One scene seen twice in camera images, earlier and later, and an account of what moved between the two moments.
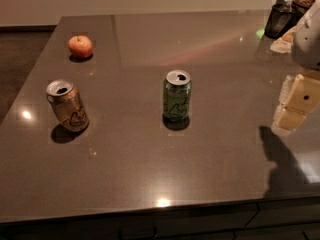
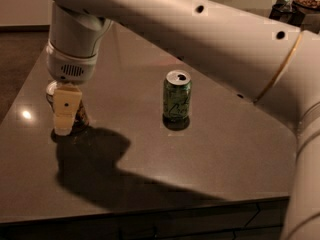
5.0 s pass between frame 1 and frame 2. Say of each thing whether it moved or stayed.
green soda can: stayed
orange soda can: stayed
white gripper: moved
